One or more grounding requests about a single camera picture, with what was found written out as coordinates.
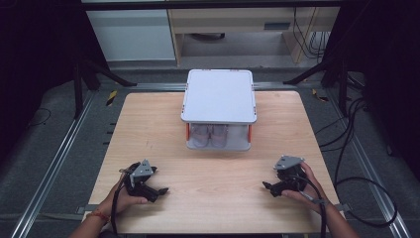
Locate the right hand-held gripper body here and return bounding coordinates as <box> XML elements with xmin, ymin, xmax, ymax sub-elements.
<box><xmin>272</xmin><ymin>155</ymin><xmax>308</xmax><ymax>192</ymax></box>

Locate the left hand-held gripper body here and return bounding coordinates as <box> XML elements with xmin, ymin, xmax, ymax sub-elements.
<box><xmin>119</xmin><ymin>159</ymin><xmax>158</xmax><ymax>196</ymax></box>

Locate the person's right hand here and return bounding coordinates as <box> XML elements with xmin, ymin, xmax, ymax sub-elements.
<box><xmin>280</xmin><ymin>162</ymin><xmax>330</xmax><ymax>214</ymax></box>

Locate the person's left hand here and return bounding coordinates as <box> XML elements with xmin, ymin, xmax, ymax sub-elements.
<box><xmin>97</xmin><ymin>180</ymin><xmax>149</xmax><ymax>219</ymax></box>

